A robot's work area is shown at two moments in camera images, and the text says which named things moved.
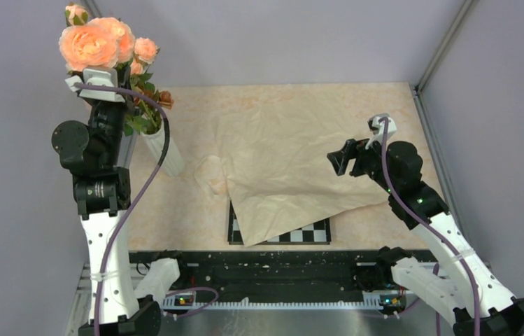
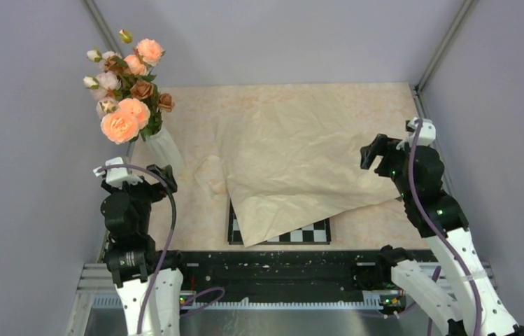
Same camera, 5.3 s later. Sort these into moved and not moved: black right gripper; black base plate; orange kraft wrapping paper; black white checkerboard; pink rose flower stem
Moved: pink rose flower stem; black right gripper
Not moved: orange kraft wrapping paper; black base plate; black white checkerboard
